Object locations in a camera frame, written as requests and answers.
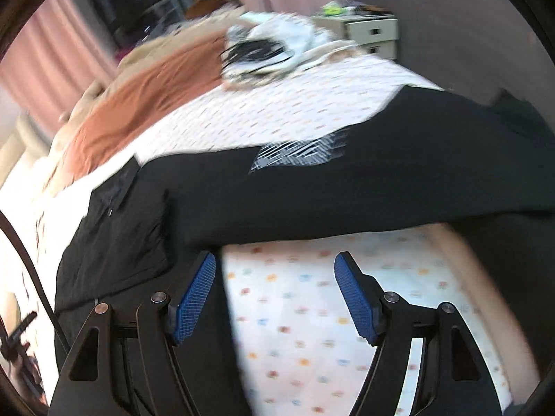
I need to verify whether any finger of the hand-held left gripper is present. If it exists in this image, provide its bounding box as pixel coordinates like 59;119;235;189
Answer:
6;311;39;345

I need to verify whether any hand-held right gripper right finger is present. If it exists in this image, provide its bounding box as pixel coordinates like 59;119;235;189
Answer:
334;251;506;416

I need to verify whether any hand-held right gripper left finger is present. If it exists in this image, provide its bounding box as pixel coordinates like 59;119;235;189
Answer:
48;250;217;416

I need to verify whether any black garment with white print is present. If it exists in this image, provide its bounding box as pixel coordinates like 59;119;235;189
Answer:
54;86;555;416

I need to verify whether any floral white bed sheet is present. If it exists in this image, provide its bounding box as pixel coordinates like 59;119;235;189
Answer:
0;54;516;416

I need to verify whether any beige bed base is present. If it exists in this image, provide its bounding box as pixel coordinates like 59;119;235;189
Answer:
434;223;543;399

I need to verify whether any brown blanket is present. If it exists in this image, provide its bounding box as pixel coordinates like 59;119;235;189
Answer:
61;37;230;183

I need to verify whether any white nightstand with drawers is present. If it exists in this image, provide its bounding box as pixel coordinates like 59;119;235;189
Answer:
314;11;400;61

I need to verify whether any black cable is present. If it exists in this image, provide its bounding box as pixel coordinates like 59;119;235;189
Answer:
0;210;72;356

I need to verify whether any bundle of black cables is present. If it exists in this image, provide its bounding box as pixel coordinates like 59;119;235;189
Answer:
221;37;296;74

